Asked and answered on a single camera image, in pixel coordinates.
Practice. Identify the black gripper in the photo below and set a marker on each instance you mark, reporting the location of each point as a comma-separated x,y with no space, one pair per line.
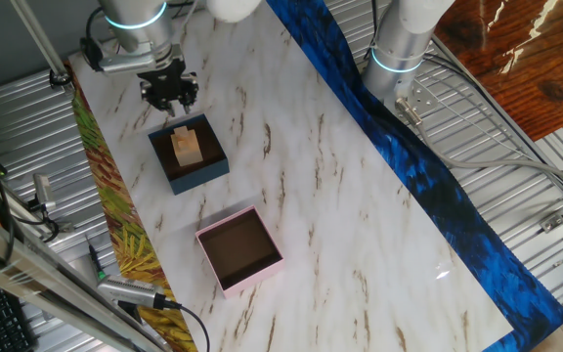
164,80

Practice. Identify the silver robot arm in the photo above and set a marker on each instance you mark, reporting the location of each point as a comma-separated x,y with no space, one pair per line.
135,14

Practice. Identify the dark blue open box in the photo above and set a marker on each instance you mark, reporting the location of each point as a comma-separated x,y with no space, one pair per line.
198,178

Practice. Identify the pink open box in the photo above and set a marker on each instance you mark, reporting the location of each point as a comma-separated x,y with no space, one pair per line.
252,281

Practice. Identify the large wooden block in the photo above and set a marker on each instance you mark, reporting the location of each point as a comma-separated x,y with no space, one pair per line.
188,155

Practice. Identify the yellow green painted cloth strip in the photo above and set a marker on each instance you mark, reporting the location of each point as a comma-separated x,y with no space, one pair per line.
115,205

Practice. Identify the grey metal pole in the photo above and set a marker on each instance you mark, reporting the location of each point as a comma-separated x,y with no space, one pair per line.
42,44

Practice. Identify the metal clamp tool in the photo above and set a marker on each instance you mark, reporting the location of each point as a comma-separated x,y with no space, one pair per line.
44,190

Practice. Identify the green black screwdriver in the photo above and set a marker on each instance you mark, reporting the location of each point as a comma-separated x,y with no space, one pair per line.
97,264

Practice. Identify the white marble pattern board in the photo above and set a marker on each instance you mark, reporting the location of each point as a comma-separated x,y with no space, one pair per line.
335,220

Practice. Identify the blue painted cloth strip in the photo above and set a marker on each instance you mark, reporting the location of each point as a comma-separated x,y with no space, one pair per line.
438,195

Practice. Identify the brown wooden table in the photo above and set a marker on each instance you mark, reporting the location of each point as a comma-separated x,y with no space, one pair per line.
531,58

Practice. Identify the silver ribbed camera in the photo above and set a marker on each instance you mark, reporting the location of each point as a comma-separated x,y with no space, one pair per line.
130,291

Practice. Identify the aluminium frame beam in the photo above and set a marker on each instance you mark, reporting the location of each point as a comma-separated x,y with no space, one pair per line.
42,283

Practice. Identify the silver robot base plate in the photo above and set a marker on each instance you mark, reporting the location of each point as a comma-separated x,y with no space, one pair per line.
423,95

